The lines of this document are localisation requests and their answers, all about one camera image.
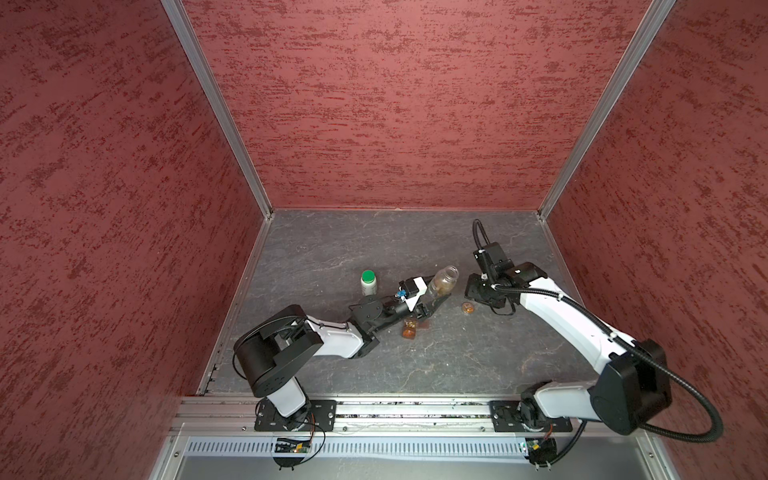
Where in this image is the amber pill bottle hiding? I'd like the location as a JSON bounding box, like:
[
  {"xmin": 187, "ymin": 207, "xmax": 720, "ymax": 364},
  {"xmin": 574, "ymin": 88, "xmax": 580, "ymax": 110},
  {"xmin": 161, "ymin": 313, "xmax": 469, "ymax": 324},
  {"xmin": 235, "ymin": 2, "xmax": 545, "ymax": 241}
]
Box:
[{"xmin": 428, "ymin": 265, "xmax": 460, "ymax": 298}]

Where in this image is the white bottle green cap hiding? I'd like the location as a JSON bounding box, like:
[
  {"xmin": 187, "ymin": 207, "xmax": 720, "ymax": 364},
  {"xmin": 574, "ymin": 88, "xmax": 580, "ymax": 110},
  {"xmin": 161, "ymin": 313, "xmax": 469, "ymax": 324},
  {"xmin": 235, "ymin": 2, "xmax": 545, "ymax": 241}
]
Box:
[{"xmin": 360, "ymin": 270, "xmax": 378, "ymax": 296}]

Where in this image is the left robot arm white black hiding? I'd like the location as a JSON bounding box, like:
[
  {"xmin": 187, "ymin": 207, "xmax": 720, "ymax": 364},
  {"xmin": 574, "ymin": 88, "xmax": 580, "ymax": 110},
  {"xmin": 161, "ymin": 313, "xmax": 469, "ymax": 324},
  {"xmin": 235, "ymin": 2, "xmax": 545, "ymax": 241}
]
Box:
[{"xmin": 232, "ymin": 290, "xmax": 450, "ymax": 429}]

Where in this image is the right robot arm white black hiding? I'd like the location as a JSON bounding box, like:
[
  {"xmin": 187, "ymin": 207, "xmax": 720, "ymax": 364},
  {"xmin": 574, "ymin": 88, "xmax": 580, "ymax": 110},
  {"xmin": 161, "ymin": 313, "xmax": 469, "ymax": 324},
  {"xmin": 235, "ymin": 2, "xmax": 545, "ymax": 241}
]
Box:
[{"xmin": 465, "ymin": 263, "xmax": 672, "ymax": 435}]

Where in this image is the right black corrugated cable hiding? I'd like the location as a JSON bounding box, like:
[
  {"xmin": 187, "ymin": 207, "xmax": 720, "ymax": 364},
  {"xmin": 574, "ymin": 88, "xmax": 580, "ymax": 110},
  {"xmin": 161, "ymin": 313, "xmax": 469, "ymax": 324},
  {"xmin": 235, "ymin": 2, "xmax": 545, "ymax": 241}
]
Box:
[{"xmin": 471, "ymin": 218, "xmax": 725, "ymax": 444}]

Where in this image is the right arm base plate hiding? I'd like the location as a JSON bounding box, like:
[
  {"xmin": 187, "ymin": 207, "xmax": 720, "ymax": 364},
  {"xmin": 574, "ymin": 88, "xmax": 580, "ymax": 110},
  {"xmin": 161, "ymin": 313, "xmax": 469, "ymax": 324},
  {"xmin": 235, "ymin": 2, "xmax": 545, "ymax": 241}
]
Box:
[{"xmin": 488, "ymin": 400, "xmax": 573, "ymax": 434}]

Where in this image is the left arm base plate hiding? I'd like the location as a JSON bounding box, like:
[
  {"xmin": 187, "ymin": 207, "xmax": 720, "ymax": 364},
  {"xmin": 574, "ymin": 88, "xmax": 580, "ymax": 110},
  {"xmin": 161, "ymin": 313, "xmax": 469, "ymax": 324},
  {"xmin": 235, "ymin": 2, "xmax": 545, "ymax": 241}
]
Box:
[{"xmin": 253, "ymin": 399, "xmax": 338, "ymax": 433}]

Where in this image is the white slotted cable duct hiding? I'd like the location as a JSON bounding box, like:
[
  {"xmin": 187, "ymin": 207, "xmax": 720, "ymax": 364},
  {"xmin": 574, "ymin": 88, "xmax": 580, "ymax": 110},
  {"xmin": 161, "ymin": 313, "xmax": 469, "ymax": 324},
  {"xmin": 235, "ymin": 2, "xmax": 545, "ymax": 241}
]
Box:
[{"xmin": 184, "ymin": 437, "xmax": 529, "ymax": 463}]

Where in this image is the aluminium frame rail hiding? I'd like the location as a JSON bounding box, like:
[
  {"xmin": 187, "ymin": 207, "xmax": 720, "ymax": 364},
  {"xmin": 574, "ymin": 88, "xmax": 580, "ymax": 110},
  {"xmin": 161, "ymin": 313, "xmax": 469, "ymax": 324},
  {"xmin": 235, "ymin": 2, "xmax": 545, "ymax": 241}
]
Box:
[{"xmin": 172, "ymin": 395, "xmax": 577, "ymax": 437}]

